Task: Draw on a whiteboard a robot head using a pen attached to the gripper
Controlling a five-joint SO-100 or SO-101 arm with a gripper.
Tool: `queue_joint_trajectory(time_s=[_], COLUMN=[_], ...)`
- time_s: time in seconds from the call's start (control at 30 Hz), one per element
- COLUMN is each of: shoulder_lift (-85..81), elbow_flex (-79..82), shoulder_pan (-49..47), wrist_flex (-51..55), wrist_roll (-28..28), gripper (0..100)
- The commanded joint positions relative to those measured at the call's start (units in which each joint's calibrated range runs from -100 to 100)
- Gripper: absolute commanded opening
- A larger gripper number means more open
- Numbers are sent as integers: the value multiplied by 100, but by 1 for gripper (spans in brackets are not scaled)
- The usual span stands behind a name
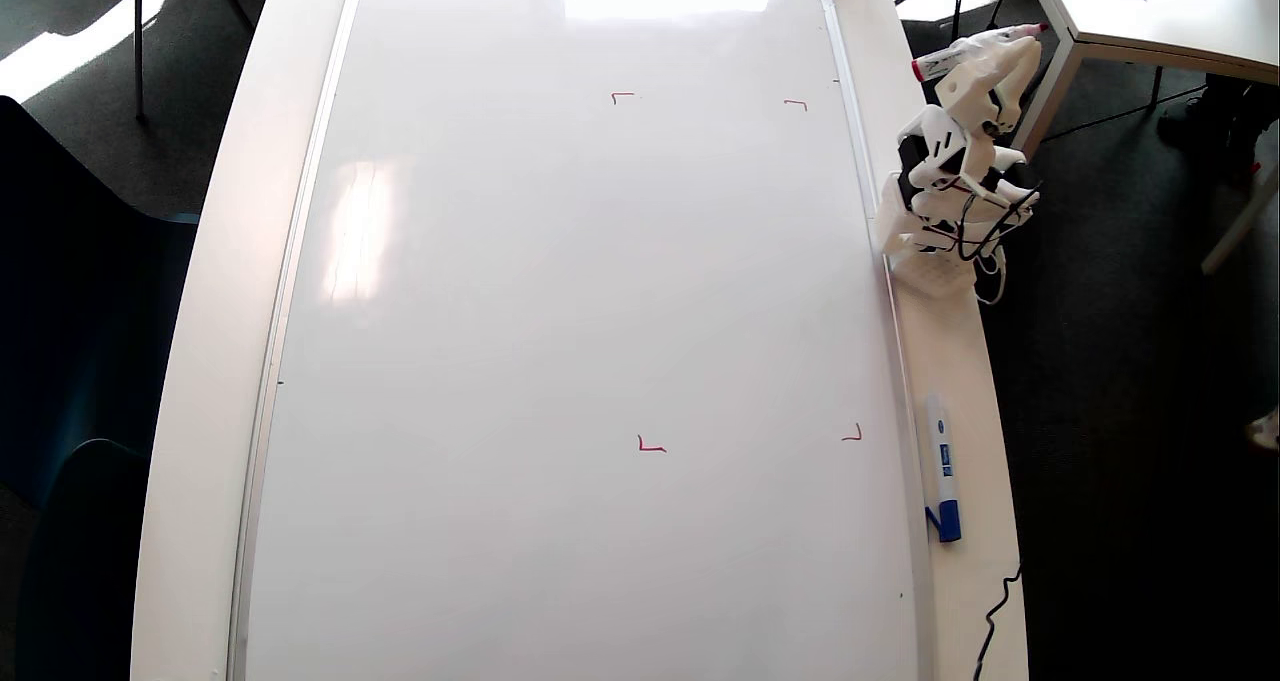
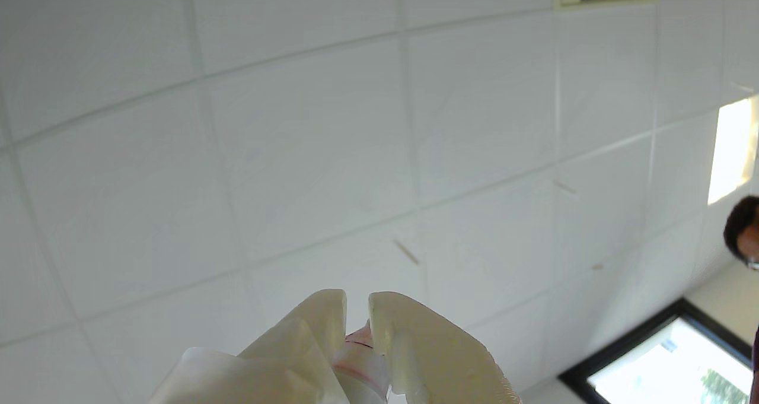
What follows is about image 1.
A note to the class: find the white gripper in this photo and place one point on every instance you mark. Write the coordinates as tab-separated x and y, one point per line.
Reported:
983	76

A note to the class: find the red whiteboard marker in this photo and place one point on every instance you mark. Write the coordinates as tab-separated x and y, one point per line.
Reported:
945	60

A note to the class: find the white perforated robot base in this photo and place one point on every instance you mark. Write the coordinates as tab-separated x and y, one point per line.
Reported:
935	273

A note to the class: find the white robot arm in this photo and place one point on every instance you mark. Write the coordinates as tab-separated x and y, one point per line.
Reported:
940	146

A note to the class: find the blue whiteboard marker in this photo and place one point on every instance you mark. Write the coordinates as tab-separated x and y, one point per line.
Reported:
942	461

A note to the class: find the white side table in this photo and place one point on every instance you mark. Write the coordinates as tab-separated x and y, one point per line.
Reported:
1180	11

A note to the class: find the dark trouser leg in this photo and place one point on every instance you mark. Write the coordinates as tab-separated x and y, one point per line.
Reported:
1255	126
1195	111

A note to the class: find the dark blue chair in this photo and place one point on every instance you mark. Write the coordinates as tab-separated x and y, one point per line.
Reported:
80	561
80	311

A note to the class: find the white whiteboard with metal frame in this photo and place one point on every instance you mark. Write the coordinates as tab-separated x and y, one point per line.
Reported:
560	311

